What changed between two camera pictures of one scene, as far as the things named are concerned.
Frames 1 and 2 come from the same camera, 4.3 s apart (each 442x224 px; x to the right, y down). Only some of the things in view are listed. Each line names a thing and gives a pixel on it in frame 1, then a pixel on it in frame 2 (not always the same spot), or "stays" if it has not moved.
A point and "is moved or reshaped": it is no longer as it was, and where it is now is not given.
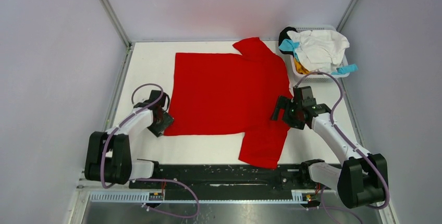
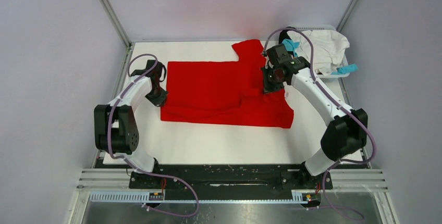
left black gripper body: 160,124 to 157,96
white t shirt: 320,51 stays
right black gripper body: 293,116 to 271,81
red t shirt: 232,94 is moved or reshaped
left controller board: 155,196 stays
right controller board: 311,198 stays
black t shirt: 283,35 stays
